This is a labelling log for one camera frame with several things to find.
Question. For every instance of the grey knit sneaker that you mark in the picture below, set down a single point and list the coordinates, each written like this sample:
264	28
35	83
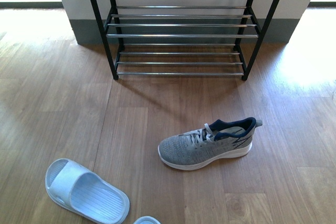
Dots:
198	148

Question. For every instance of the light blue slide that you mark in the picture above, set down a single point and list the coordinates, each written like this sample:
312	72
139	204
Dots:
146	220
79	190

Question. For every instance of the black metal shoe rack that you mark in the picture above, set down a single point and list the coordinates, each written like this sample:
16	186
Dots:
198	38

